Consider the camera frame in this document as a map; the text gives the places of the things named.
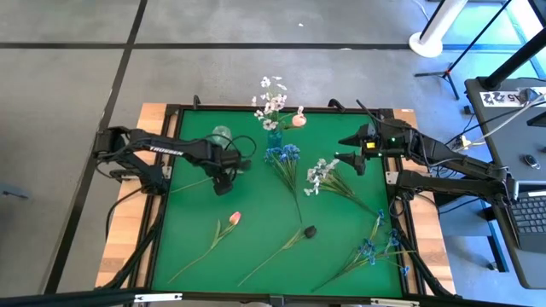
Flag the black desk pole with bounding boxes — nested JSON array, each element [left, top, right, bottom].
[[477, 26, 546, 91]]

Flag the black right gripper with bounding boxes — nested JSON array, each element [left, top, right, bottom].
[[334, 122, 404, 177]]

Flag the grey desk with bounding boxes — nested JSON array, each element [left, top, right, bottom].
[[463, 77, 546, 291]]

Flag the white desk cable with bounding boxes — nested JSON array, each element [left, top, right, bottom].
[[464, 96, 546, 148]]

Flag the thin black cable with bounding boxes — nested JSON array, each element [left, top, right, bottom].
[[104, 187, 142, 231]]

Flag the black floor cable tangle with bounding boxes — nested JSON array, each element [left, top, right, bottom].
[[443, 109, 490, 176]]

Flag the black laptop keyboard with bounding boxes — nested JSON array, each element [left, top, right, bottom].
[[509, 190, 546, 256]]

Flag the blue desk leg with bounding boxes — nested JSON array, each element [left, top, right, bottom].
[[485, 204, 511, 274]]

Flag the blue glass vase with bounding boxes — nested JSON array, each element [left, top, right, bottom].
[[267, 127, 284, 150]]

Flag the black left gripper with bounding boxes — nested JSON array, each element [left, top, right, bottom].
[[203, 140, 245, 198]]

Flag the black rig bar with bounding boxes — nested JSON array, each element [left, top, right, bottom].
[[0, 288, 546, 307]]

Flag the black desk device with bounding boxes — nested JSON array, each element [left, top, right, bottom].
[[526, 110, 546, 128]]

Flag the pink artificial tulip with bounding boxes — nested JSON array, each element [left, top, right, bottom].
[[279, 111, 308, 131], [167, 211, 242, 285]]

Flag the black tripod stand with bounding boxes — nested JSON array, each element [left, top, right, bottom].
[[414, 0, 514, 101]]

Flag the black artificial tulip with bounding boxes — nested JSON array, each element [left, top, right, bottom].
[[169, 158, 253, 195], [236, 225, 318, 287]]

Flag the dense blue flower bunch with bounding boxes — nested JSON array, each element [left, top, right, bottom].
[[263, 143, 304, 225]]

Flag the white round-base pole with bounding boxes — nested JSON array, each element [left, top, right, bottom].
[[408, 0, 470, 59]]

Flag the white printed label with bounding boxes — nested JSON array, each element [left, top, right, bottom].
[[479, 88, 546, 108]]

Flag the green table mat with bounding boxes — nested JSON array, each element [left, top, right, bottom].
[[149, 108, 404, 299]]

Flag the black table frame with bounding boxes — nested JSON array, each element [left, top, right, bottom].
[[130, 103, 427, 304]]

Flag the white flower bunch pink centres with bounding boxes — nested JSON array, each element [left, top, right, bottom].
[[251, 75, 306, 134]]

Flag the black cable conduit bundle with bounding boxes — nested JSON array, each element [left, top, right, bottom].
[[391, 208, 456, 298], [100, 204, 166, 292]]

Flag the sparse blue flower bunch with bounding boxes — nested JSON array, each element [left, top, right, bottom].
[[310, 208, 413, 294]]

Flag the clear glass vase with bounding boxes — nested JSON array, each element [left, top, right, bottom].
[[211, 125, 234, 147]]

